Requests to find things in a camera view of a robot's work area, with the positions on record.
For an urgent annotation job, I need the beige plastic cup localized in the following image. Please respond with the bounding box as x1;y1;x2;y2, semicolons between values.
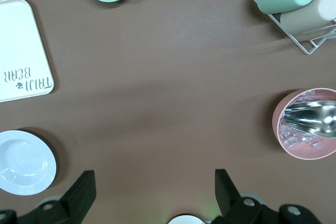
279;0;336;36

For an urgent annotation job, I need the white wire cup rack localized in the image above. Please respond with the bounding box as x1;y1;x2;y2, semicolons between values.
252;0;336;55

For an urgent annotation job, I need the metal scoop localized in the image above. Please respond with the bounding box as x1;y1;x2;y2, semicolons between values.
282;100;336;138

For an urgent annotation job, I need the cream bear print tray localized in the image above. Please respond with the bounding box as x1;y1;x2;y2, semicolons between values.
0;0;56;103

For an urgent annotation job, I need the clear ice cubes pile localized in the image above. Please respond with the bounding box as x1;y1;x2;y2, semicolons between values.
279;90;322;148

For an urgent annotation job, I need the white round plate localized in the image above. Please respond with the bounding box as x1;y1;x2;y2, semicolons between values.
0;130;57;196

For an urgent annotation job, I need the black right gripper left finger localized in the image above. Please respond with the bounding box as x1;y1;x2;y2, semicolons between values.
0;170;97;224

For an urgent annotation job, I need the pink bowl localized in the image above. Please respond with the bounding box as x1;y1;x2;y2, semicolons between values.
271;87;336;161

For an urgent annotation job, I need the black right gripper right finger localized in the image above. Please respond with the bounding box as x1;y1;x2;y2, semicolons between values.
212;168;322;224

